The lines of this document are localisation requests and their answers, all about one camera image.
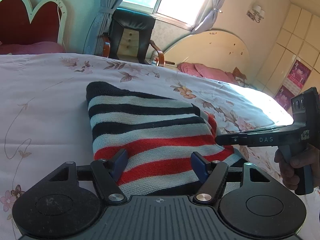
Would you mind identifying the striped knit sweater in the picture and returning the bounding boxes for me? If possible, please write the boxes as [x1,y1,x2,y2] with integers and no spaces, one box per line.
[86,81,244,197]

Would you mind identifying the person right hand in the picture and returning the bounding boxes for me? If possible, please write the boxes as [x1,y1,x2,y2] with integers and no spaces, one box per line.
[274,145,320,191]

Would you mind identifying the pink floral bed quilt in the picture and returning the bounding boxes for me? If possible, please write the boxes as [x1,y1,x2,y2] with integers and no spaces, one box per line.
[1,54,292,239]

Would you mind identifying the pink pillow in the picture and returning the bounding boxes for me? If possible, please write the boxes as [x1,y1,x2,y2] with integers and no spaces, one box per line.
[177,62,238,85]

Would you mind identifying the cream wardrobe doors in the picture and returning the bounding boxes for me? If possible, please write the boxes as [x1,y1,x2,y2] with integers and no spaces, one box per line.
[254,4,319,98]

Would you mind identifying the cream round headboard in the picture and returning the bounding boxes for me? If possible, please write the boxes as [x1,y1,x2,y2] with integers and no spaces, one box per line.
[164,30,251,75]

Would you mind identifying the magenta pillow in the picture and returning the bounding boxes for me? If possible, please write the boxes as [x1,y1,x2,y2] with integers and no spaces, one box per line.
[1,41,65,55]

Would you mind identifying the black leather armchair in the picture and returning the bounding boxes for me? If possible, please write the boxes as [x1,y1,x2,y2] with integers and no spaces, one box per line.
[102,8,165,67]

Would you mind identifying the grey-blue right window curtain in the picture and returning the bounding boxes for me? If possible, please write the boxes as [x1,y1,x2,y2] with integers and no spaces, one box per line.
[191,0,225,34]

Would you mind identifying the grey-blue window curtain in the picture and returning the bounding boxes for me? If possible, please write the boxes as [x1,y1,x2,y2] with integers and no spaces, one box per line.
[191,0,225,34]
[83,0,123,55]

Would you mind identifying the red heart-shaped headboard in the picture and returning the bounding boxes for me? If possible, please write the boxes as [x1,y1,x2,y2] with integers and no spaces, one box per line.
[1,0,67,45]

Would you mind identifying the grey-blue left window curtain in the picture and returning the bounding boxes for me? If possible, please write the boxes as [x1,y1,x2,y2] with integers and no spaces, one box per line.
[83,0,123,55]

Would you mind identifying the red wall calendar poster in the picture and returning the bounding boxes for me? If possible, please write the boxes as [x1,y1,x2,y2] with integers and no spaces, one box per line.
[274,58,311,111]

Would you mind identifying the twin wall lamp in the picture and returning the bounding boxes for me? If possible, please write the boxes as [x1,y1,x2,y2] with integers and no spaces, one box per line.
[246,4,265,23]

